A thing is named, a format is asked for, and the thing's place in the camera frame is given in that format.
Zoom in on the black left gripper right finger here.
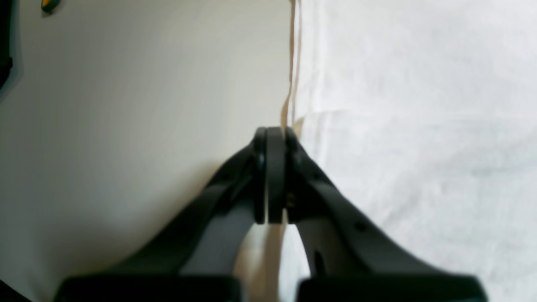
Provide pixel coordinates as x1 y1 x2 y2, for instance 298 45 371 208
285 128 488 302

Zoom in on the white printed T-shirt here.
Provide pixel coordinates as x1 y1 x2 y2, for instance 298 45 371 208
241 0 536 302

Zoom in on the orange object at edge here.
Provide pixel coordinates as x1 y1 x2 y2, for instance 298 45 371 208
41 0 61 15

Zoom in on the black tablet screen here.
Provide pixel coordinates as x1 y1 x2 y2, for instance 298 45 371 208
0 0 15 88

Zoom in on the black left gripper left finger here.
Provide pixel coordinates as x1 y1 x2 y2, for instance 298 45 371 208
55 128 286 302

